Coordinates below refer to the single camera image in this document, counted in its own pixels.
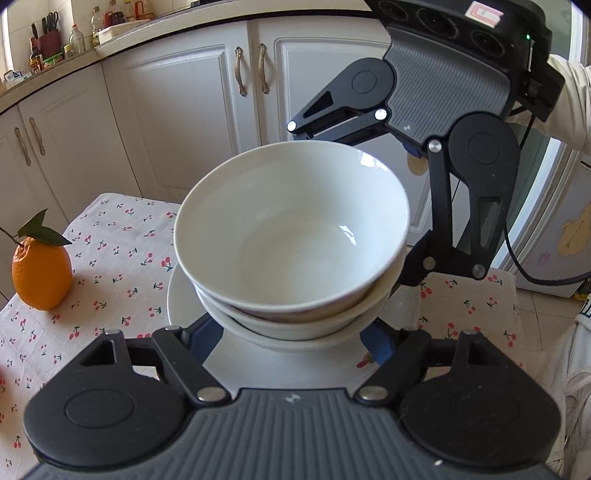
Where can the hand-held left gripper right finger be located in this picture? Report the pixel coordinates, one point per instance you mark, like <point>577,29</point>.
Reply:
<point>381,346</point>

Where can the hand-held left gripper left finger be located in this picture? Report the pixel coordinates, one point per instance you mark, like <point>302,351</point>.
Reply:
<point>205,339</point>

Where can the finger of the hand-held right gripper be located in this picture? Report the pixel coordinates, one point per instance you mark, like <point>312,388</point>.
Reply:
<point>341,127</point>
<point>443,258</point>

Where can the white fruit print plate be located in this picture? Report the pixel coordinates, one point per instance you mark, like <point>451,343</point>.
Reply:
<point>184,304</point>

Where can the white ceramic bowl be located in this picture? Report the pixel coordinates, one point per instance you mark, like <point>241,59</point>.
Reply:
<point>286,240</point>
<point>295,346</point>
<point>369,307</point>

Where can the person's right forearm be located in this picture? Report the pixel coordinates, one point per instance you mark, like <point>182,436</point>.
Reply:
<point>577,106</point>

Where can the white cherry print tablecloth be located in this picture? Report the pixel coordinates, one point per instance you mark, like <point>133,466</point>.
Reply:
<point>115,258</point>

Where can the white refrigerator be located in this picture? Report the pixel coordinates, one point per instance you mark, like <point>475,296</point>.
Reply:
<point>554,198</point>

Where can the white kitchen cabinet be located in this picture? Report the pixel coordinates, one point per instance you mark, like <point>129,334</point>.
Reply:
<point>184,101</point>

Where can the orange with green leaf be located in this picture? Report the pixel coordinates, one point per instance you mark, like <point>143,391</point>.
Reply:
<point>41,277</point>

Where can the person's white clothing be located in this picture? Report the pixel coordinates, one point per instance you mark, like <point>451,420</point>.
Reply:
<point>575,392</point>

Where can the white tray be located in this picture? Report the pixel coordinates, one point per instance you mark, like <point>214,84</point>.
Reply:
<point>117,34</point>

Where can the cooking oil bottle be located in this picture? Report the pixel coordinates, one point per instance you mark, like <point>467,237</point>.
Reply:
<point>97,27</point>

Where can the clear plastic bottle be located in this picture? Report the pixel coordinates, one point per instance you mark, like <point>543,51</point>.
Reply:
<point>77,44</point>

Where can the small green container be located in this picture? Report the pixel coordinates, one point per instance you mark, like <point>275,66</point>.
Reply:
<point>54,58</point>

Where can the red knife block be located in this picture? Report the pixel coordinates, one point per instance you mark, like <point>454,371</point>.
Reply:
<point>48,41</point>

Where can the dark soy sauce bottle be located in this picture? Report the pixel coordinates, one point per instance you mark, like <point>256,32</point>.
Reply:
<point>35,57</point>

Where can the white blue packet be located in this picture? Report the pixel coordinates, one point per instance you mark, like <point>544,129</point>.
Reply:
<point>14,76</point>

